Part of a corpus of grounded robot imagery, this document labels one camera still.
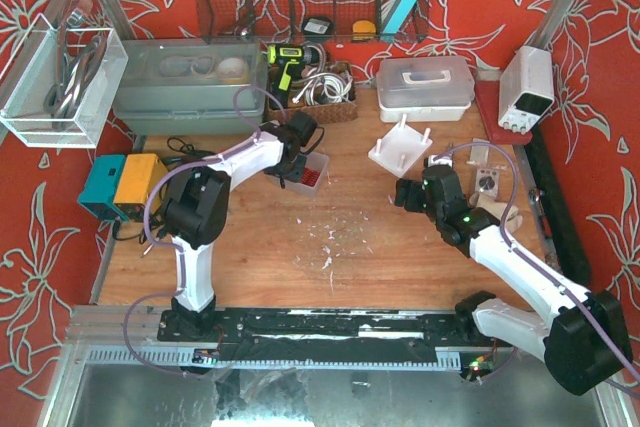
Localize white clear lidded case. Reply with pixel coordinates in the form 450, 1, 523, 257
376, 56, 475, 123

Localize grey slotted cable duct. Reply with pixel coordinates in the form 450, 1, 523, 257
84, 344, 462, 373

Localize grey coiled hose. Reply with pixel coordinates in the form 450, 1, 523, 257
43, 21, 108, 129

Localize grey plastic storage box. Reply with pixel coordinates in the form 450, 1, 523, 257
113, 39, 268, 136

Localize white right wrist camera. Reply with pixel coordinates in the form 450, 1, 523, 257
424, 155, 453, 167

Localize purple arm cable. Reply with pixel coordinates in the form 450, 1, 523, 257
429, 142, 640, 388
122, 86, 286, 378

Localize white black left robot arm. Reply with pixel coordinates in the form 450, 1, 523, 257
158, 112, 320, 341

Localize brown wicker basket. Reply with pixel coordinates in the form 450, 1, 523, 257
264, 61, 358, 124

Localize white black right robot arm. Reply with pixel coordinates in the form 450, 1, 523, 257
394, 164, 633, 395

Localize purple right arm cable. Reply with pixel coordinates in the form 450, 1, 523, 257
429, 142, 640, 388

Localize clear acrylic wall box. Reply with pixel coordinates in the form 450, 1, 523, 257
1, 15, 128, 149

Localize white coiled cable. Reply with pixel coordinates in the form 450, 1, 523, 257
291, 71, 354, 107

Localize red spring right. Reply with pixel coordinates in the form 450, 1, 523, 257
299, 168, 321, 188

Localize black tangled cables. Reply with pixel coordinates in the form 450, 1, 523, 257
111, 135, 221, 248

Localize orange soldering station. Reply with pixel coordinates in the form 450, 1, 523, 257
114, 153, 168, 223

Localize teal box device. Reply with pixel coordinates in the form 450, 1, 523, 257
77, 154, 126, 221

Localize white peg base plate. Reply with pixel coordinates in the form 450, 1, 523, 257
368, 114, 433, 178

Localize green black cordless drill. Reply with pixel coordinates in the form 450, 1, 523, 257
266, 43, 325, 110

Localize grey metal plate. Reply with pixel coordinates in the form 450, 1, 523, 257
467, 138, 491, 167

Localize yellow tape measure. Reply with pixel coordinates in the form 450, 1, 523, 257
352, 20, 377, 42

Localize bagged timer switch module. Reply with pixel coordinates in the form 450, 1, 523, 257
473, 164, 506, 200

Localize clear plastic spring tray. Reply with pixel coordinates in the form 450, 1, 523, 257
263, 152, 329, 198

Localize white bench power supply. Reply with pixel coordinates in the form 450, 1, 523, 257
498, 46, 554, 135

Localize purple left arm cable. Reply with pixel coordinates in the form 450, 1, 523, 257
122, 86, 286, 378

